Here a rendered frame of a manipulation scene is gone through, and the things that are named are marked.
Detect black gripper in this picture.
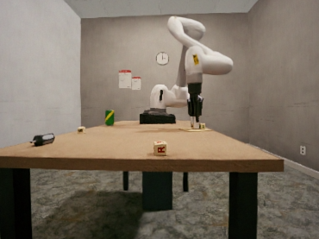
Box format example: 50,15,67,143
186,84,203,129

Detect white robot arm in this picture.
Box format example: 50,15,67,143
144,16,233,116

